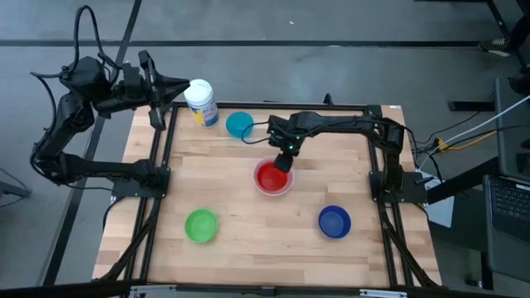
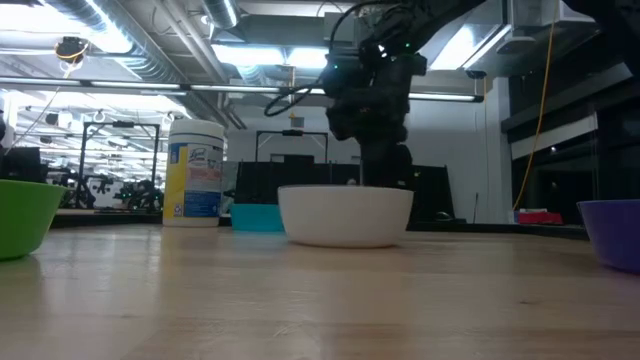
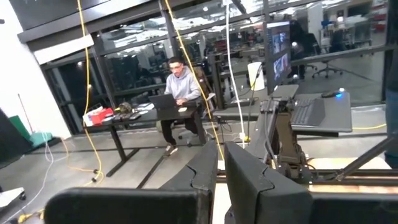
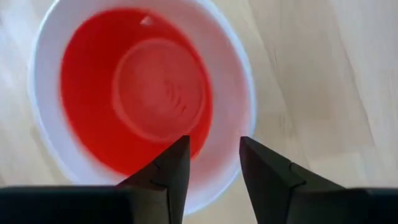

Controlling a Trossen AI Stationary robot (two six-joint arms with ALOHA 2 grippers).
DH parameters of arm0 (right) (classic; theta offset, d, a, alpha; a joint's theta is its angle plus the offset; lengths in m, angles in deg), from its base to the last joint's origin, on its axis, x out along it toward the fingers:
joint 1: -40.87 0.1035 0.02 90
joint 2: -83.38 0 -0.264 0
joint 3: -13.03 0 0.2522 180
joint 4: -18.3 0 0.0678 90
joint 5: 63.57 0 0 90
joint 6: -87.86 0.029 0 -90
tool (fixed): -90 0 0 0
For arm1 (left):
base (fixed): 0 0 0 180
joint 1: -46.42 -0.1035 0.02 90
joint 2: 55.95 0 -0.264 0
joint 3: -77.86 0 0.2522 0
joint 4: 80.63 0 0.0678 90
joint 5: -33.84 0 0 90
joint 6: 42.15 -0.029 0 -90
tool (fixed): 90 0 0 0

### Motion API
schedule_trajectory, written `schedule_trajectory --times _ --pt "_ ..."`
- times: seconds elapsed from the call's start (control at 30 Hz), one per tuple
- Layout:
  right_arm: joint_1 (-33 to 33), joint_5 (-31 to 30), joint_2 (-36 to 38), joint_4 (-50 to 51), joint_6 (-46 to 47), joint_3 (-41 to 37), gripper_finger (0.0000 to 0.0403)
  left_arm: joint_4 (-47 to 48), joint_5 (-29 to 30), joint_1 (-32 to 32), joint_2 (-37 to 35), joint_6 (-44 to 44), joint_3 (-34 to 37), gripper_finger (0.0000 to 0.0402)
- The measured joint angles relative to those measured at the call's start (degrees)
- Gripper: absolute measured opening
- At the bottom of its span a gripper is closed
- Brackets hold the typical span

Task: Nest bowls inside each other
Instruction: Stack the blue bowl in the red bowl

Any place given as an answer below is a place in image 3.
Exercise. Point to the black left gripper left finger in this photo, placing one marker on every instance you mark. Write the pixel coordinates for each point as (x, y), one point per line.
(130, 205)

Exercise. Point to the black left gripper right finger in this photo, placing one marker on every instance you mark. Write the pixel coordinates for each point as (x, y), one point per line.
(267, 202)

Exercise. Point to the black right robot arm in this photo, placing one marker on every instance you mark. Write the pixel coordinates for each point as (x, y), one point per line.
(286, 143)

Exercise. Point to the red box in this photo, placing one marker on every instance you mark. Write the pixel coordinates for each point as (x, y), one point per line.
(102, 115)

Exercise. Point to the camouflage cap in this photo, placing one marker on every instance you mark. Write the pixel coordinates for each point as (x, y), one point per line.
(125, 107)

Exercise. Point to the black desk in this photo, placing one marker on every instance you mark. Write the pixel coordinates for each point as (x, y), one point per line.
(168, 114)

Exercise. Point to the black keyboard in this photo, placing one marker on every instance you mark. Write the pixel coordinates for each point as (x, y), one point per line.
(306, 112)

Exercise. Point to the black laptop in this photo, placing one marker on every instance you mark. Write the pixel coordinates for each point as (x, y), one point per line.
(163, 102)

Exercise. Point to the green box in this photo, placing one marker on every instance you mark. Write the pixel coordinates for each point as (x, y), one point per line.
(37, 138)

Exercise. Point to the white cart base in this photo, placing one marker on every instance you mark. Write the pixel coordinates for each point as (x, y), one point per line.
(9, 196)

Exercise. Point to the black computer mouse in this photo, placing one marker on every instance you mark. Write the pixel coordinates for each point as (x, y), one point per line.
(330, 94)

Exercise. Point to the person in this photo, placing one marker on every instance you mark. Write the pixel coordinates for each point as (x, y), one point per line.
(182, 85)

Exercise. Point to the black panel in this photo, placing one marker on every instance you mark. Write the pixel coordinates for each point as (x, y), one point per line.
(12, 140)

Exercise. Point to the computer monitor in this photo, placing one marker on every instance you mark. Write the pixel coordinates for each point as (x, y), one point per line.
(278, 56)

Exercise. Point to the black office chair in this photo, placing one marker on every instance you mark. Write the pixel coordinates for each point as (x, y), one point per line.
(334, 43)

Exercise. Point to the black metal frame strut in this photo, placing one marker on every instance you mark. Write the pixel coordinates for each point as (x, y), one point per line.
(363, 158)

